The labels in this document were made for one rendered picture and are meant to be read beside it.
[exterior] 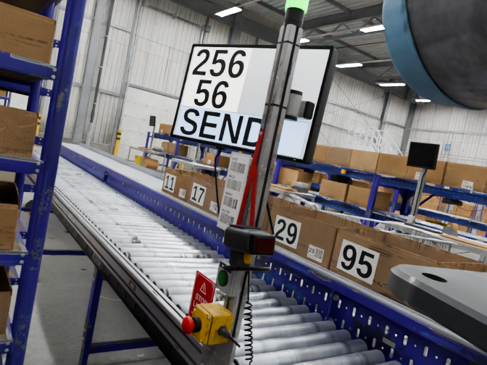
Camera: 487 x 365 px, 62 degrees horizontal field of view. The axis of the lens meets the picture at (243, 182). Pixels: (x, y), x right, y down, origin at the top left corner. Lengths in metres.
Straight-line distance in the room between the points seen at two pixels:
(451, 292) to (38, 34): 0.92
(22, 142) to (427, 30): 0.84
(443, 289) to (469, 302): 0.01
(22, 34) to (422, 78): 0.81
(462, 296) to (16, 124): 0.91
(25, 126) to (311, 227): 1.08
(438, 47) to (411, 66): 0.04
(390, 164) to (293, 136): 6.00
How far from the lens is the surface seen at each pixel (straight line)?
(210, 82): 1.26
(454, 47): 0.32
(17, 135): 0.99
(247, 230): 0.86
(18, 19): 0.99
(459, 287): 0.20
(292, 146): 1.05
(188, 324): 0.97
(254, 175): 0.95
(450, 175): 6.49
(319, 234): 1.61
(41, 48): 0.99
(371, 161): 7.24
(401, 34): 0.36
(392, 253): 1.41
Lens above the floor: 1.24
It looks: 4 degrees down
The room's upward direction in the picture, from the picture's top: 12 degrees clockwise
